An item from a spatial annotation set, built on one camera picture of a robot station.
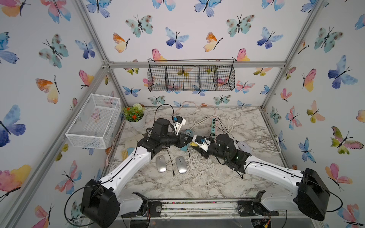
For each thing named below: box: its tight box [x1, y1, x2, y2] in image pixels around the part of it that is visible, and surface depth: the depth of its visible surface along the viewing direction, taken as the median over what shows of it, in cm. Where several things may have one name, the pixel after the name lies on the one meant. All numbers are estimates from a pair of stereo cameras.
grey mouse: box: [175, 155, 188, 174], surface depth 90 cm
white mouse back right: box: [236, 141, 253, 154], surface depth 98 cm
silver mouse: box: [155, 155, 167, 173], surface depth 91 cm
